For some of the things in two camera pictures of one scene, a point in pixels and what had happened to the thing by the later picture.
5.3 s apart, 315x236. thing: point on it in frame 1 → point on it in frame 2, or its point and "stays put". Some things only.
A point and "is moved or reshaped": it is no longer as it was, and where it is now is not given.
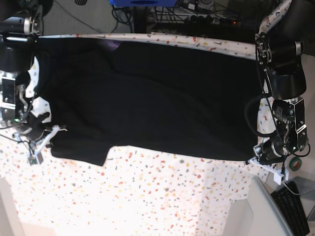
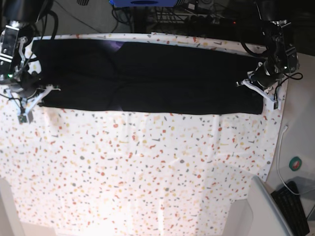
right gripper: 268,153 → 266,74
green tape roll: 295,163 stays put
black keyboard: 291,205 stays put
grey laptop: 268,219 stays put
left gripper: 32,127 → 25,84
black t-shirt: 164,101 is moved or reshaped
